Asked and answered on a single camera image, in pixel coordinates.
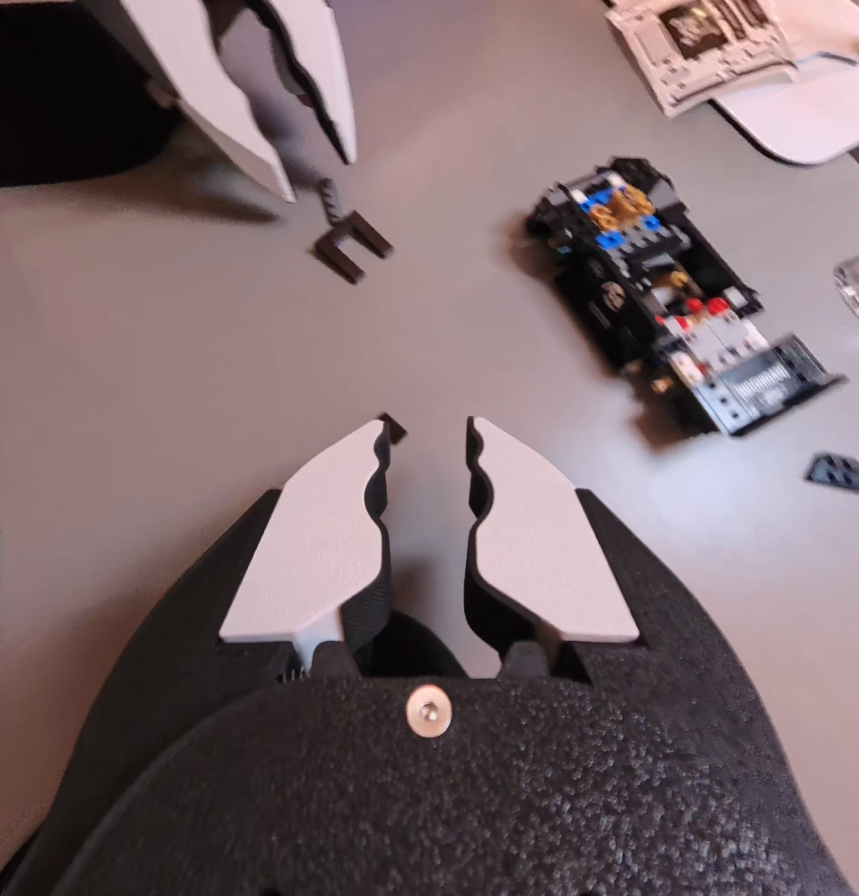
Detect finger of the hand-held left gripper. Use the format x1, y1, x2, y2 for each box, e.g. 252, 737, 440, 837
255, 0, 358, 166
115, 0, 297, 204

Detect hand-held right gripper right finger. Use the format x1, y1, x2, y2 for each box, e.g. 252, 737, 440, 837
462, 416, 641, 673

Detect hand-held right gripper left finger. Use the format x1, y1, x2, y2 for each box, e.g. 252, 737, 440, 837
220, 418, 400, 673

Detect black lego frame assembly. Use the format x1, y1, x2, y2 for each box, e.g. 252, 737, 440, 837
312, 210, 397, 285

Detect lego car model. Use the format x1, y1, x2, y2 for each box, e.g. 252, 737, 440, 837
525, 157, 844, 438

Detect black wedge lego plate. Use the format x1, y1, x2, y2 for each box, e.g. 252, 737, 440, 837
805, 453, 859, 495

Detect lego sticker sheet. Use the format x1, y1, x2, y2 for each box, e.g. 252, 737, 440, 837
605, 0, 797, 116

